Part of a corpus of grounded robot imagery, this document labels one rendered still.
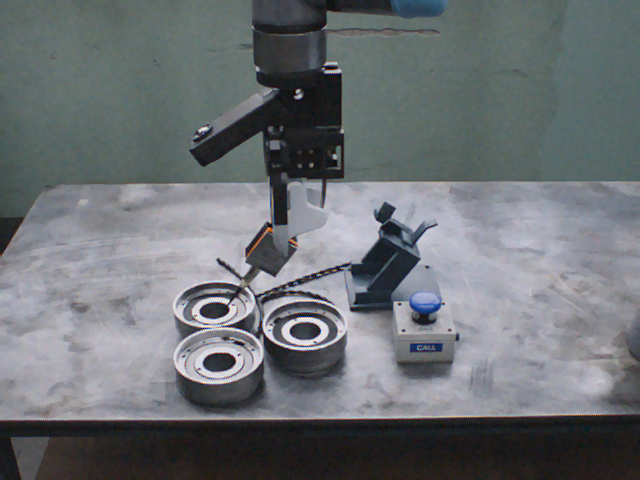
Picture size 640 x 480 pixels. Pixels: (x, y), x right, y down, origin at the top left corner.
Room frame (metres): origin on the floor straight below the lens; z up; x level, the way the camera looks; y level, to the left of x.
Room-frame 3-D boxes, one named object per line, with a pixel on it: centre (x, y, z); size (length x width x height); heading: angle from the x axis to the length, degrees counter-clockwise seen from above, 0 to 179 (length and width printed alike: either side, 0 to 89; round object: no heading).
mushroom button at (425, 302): (0.84, -0.12, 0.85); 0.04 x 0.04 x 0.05
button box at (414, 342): (0.84, -0.13, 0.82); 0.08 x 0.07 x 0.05; 91
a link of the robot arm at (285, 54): (0.83, 0.04, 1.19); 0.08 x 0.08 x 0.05
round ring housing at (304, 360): (0.83, 0.03, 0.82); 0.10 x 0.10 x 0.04
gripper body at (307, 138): (0.82, 0.03, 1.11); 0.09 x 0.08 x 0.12; 98
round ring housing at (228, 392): (0.77, 0.13, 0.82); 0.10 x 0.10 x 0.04
